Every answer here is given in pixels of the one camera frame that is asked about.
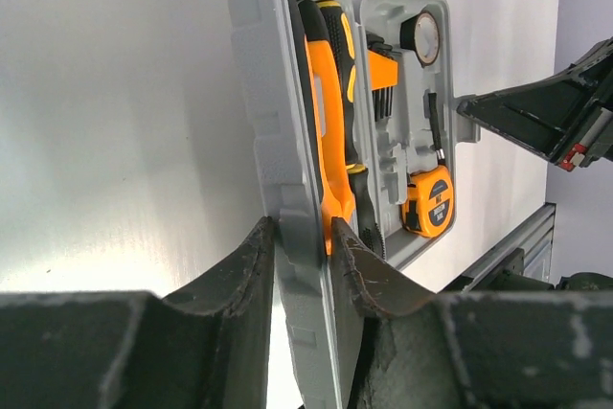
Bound hex key set orange holder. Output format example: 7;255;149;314
366;32;398;122

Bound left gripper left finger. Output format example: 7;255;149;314
1;217;274;408

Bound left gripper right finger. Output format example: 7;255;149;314
330;218;612;408

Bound small black screwdriver bit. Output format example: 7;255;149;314
427;92;445;165

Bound black electrical tape roll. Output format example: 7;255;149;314
399;10;441;67

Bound orange handled pliers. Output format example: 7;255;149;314
287;0;355;256

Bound orange tape measure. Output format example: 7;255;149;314
400;165;455;239

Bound grey plastic tool case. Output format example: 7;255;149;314
228;0;476;408

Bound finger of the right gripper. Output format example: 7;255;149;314
457;38;612;172

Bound black yellow screwdriver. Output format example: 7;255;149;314
316;0;363;171
348;164;385;259

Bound aluminium front rail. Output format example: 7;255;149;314
444;203;556;292

